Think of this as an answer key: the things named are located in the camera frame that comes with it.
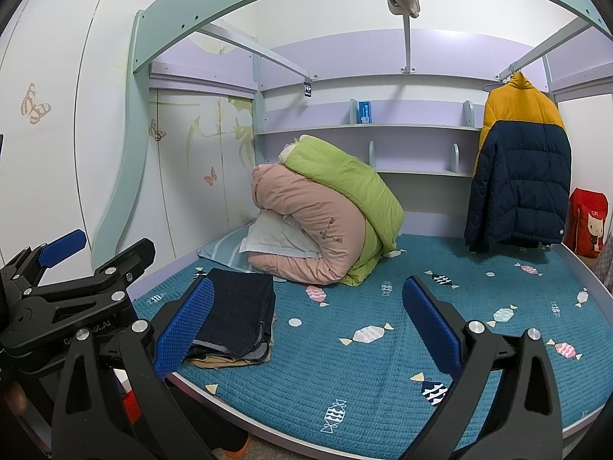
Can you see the mint green bed frame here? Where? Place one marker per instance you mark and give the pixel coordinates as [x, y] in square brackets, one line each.
[143, 48]

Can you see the light blue striped pillow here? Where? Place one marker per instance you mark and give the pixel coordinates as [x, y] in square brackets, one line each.
[220, 251]

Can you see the dark denim jacket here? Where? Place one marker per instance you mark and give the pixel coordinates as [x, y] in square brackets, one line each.
[239, 311]

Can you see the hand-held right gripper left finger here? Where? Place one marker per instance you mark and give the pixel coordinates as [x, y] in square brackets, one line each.
[187, 330]

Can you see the white butterfly wardrobe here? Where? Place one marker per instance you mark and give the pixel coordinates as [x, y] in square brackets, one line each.
[191, 201]

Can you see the small hanging tag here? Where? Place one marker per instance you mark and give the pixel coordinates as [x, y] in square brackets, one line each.
[307, 89]

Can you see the pink quilt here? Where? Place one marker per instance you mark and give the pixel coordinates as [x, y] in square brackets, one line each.
[311, 220]

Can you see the green quilt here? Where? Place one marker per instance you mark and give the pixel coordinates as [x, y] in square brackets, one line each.
[345, 172]

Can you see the orange object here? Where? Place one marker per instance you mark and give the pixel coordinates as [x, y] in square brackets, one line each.
[237, 445]

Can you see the small blue box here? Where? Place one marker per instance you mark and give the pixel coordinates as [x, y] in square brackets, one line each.
[365, 112]

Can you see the red object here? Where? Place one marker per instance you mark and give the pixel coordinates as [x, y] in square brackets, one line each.
[132, 405]

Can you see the white pillow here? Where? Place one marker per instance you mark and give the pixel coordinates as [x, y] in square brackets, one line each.
[273, 239]

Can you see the red cartoon bag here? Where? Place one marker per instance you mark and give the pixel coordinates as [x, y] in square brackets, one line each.
[586, 225]

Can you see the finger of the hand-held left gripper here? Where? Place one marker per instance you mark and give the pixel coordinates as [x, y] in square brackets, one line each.
[62, 247]
[124, 258]

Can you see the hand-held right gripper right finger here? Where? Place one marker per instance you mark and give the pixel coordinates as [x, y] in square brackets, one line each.
[431, 326]

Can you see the purple wall shelf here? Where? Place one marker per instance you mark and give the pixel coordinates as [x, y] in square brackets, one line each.
[407, 127]

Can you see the yellow and navy puffer jacket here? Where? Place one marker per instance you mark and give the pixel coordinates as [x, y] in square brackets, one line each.
[517, 177]

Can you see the teal candy print bed sheet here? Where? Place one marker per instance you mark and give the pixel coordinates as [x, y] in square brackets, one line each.
[383, 393]

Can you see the clothes hanger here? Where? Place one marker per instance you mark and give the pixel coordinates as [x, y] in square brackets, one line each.
[493, 87]

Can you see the pink patterned cloth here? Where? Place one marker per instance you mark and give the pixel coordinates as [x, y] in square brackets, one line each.
[606, 268]

